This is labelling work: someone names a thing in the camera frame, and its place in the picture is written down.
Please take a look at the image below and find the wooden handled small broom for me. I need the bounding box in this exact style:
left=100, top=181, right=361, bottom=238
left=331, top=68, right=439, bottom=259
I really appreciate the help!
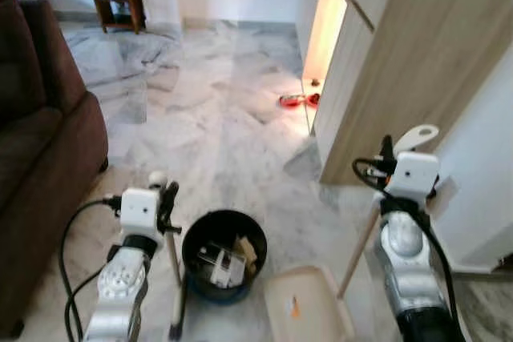
left=163, top=224, right=188, bottom=337

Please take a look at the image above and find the beige dustpan with wooden handle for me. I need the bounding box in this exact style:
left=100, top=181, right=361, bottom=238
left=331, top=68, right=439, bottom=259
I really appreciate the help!
left=262, top=196, right=383, bottom=342

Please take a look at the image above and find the round black bucket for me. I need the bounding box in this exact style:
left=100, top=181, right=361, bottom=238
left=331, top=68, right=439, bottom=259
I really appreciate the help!
left=181, top=209, right=269, bottom=306

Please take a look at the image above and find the crumpled white paper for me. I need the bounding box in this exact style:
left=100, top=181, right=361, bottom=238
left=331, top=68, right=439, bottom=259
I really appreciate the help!
left=197, top=244, right=248, bottom=288

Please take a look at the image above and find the tan cardboard scrap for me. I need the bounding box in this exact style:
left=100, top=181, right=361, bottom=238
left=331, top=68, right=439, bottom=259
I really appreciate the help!
left=235, top=235, right=259, bottom=275

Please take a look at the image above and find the light wooden cabinet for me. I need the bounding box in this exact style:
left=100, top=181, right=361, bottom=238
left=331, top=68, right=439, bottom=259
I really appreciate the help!
left=299, top=0, right=513, bottom=187

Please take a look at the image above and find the dark brown sofa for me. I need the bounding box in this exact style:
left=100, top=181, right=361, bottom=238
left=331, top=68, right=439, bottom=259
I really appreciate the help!
left=0, top=0, right=111, bottom=337

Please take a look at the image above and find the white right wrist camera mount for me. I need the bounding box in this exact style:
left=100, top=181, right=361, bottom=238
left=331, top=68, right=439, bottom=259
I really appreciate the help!
left=382, top=123, right=441, bottom=203

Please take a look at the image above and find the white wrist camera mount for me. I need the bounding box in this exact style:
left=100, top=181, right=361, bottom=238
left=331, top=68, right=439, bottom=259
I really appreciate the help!
left=382, top=123, right=441, bottom=203
left=119, top=171, right=171, bottom=238

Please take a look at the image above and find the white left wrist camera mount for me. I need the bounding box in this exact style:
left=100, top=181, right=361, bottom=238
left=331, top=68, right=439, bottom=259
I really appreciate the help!
left=119, top=171, right=171, bottom=238

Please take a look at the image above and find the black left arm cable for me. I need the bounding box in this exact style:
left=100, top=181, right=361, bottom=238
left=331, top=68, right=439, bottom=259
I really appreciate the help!
left=59, top=196, right=123, bottom=342

